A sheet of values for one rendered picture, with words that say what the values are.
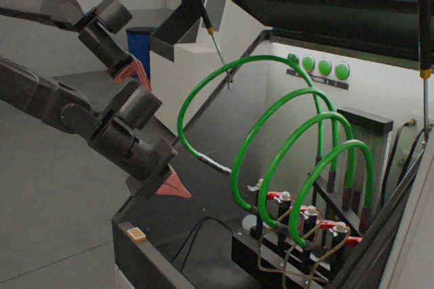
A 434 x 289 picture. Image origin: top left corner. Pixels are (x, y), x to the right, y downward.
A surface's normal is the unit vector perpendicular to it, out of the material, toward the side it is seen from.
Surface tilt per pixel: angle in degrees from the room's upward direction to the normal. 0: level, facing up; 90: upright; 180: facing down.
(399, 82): 90
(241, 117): 90
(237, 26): 90
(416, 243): 76
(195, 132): 90
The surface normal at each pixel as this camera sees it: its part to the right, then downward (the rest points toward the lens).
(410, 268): -0.79, -0.02
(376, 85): -0.81, 0.21
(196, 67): 0.42, 0.35
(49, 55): 0.63, 0.30
